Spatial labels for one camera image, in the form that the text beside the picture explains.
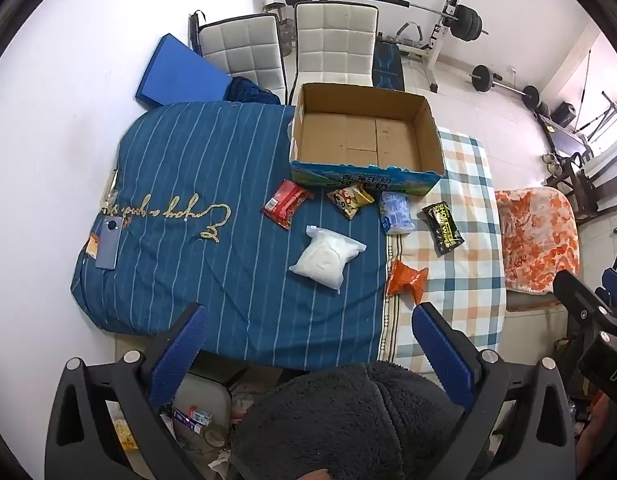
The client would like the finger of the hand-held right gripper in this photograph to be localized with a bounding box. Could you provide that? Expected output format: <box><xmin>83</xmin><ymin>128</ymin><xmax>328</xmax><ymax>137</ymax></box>
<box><xmin>553</xmin><ymin>270</ymin><xmax>617</xmax><ymax>347</ymax></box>
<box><xmin>595</xmin><ymin>267</ymin><xmax>617</xmax><ymax>318</ymax></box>

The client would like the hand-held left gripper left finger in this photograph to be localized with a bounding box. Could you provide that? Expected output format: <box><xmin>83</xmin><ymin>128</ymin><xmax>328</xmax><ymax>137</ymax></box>
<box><xmin>44</xmin><ymin>303</ymin><xmax>212</xmax><ymax>480</ymax></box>

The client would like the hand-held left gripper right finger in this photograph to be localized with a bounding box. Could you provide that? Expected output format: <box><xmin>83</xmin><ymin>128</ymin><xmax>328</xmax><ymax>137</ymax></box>
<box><xmin>411</xmin><ymin>302</ymin><xmax>577</xmax><ymax>480</ymax></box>

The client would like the orange foil packet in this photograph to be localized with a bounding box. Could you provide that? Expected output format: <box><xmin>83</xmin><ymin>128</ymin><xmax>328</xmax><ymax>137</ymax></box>
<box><xmin>386</xmin><ymin>258</ymin><xmax>429</xmax><ymax>306</ymax></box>

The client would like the black wipes packet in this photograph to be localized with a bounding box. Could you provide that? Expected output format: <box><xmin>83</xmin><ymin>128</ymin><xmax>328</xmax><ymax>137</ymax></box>
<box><xmin>421</xmin><ymin>201</ymin><xmax>464</xmax><ymax>258</ymax></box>

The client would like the blue tissue packet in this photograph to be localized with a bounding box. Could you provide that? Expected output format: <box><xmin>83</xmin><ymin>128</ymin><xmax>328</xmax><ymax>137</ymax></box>
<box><xmin>379</xmin><ymin>191</ymin><xmax>414</xmax><ymax>235</ymax></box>

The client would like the white zip bag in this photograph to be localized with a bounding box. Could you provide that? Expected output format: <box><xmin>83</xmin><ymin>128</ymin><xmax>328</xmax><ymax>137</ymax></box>
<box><xmin>288</xmin><ymin>225</ymin><xmax>368</xmax><ymax>291</ymax></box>

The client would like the yellow snack packet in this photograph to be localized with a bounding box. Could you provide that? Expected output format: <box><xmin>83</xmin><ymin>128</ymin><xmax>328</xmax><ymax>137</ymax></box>
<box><xmin>327</xmin><ymin>183</ymin><xmax>375</xmax><ymax>221</ymax></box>

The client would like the red snack packet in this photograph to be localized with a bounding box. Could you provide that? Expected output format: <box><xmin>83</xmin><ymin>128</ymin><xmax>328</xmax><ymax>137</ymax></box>
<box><xmin>261</xmin><ymin>180</ymin><xmax>314</xmax><ymax>231</ymax></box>

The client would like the cardboard box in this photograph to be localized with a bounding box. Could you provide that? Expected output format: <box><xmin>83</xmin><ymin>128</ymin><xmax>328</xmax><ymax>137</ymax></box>
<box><xmin>288</xmin><ymin>82</ymin><xmax>445</xmax><ymax>198</ymax></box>

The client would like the grey bin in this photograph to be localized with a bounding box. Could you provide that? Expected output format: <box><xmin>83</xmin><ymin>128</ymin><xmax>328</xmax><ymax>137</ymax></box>
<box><xmin>173</xmin><ymin>367</ymin><xmax>234</xmax><ymax>436</ymax></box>

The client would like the toothpaste box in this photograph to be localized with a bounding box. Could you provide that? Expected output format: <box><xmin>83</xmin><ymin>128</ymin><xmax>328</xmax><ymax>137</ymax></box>
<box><xmin>171</xmin><ymin>407</ymin><xmax>214</xmax><ymax>433</ymax></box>

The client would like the plaid bed sheet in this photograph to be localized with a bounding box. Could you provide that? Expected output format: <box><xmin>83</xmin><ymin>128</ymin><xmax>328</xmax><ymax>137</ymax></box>
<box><xmin>379</xmin><ymin>127</ymin><xmax>507</xmax><ymax>376</ymax></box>

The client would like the orange floral blanket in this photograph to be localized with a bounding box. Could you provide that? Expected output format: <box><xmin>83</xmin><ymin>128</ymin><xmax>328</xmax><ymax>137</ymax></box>
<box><xmin>495</xmin><ymin>187</ymin><xmax>580</xmax><ymax>295</ymax></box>

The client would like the blue striped blanket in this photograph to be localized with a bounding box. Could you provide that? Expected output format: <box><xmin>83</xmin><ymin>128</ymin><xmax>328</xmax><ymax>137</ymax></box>
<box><xmin>71</xmin><ymin>101</ymin><xmax>394</xmax><ymax>366</ymax></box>

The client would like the yellow snack bag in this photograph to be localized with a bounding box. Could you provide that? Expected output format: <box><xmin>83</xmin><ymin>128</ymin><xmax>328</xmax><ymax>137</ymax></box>
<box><xmin>111</xmin><ymin>420</ymin><xmax>139</xmax><ymax>451</ymax></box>

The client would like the dark wooden chair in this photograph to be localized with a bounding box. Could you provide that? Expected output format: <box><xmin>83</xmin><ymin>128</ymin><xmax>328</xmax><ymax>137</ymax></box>
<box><xmin>543</xmin><ymin>152</ymin><xmax>617</xmax><ymax>221</ymax></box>

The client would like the dark fleece clothing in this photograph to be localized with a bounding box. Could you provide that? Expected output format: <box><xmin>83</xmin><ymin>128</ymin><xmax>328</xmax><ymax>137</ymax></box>
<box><xmin>228</xmin><ymin>362</ymin><xmax>494</xmax><ymax>480</ymax></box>

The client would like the blue smartphone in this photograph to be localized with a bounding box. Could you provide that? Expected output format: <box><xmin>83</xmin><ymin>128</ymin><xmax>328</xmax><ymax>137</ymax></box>
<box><xmin>96</xmin><ymin>217</ymin><xmax>122</xmax><ymax>271</ymax></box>

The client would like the treadmill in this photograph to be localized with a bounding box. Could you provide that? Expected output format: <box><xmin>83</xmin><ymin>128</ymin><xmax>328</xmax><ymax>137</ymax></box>
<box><xmin>539</xmin><ymin>90</ymin><xmax>617</xmax><ymax>161</ymax></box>

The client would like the black speaker box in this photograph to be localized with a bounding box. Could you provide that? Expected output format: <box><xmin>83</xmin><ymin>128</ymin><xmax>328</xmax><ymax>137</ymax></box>
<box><xmin>553</xmin><ymin>102</ymin><xmax>579</xmax><ymax>128</ymax></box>

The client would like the clear plastic packet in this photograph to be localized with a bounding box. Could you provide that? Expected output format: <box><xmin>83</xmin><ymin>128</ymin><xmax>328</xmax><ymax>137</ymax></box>
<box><xmin>103</xmin><ymin>170</ymin><xmax>120</xmax><ymax>211</ymax></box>

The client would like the short barbell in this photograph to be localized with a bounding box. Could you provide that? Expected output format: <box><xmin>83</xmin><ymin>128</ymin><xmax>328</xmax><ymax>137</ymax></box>
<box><xmin>467</xmin><ymin>64</ymin><xmax>542</xmax><ymax>110</ymax></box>

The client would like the dark blue cloth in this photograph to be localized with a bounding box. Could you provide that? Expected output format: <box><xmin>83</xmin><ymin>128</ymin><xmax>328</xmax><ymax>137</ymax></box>
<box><xmin>226</xmin><ymin>76</ymin><xmax>284</xmax><ymax>106</ymax></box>

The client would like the blue foam mat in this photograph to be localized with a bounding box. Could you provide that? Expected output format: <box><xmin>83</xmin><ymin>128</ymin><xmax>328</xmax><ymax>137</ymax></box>
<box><xmin>135</xmin><ymin>34</ymin><xmax>234</xmax><ymax>109</ymax></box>

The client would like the long barbell with plates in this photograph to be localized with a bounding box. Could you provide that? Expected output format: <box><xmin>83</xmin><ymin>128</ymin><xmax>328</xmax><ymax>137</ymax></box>
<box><xmin>268</xmin><ymin>0</ymin><xmax>489</xmax><ymax>43</ymax></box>

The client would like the white quilted chair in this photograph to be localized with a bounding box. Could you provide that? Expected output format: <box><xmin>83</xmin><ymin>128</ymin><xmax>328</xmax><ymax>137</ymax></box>
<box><xmin>287</xmin><ymin>1</ymin><xmax>379</xmax><ymax>106</ymax></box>
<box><xmin>188</xmin><ymin>10</ymin><xmax>289</xmax><ymax>103</ymax></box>

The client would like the white barbell rack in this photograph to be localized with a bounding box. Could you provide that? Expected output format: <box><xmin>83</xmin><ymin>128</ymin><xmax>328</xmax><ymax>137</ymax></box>
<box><xmin>316</xmin><ymin>0</ymin><xmax>469</xmax><ymax>93</ymax></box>

